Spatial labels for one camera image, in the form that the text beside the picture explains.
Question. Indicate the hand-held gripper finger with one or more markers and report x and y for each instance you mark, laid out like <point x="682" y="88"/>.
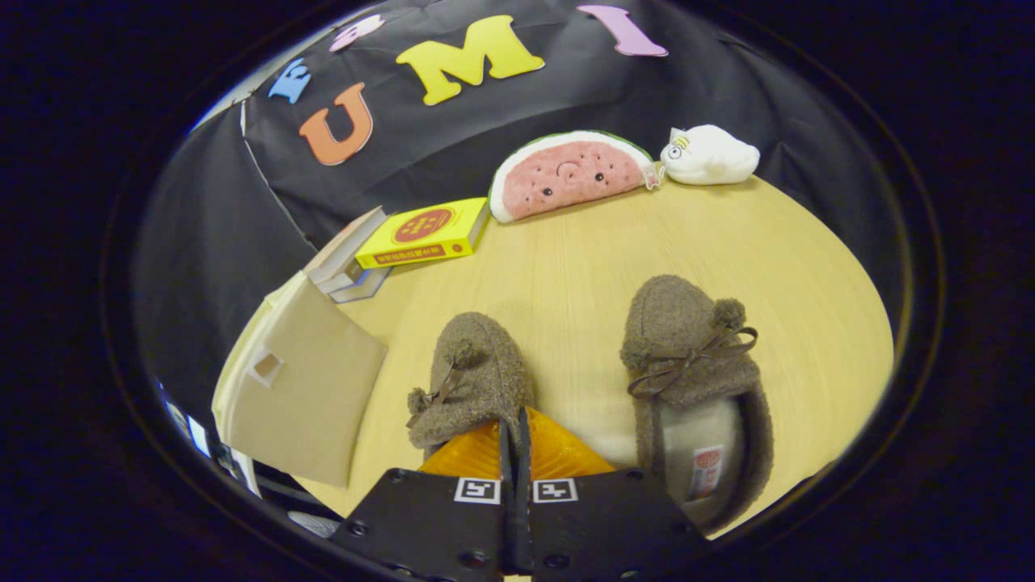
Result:
<point x="524" y="517"/>
<point x="508" y="517"/>

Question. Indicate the brown fuzzy shoe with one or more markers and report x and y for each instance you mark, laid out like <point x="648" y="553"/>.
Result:
<point x="485" y="364"/>
<point x="679" y="323"/>

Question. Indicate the beige translucent storage box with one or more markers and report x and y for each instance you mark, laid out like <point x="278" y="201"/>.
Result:
<point x="307" y="404"/>

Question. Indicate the grey cover book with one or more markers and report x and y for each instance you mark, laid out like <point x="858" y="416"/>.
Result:
<point x="364" y="287"/>

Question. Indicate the yellow book with red circle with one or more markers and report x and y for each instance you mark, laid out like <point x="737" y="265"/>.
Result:
<point x="420" y="230"/>

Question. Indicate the beige cover book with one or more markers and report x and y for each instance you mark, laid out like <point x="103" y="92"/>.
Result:
<point x="344" y="246"/>

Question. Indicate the watermelon slice plush toy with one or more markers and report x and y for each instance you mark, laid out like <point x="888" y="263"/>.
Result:
<point x="566" y="174"/>

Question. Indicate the white plush toy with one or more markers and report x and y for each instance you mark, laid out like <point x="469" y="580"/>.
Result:
<point x="711" y="153"/>

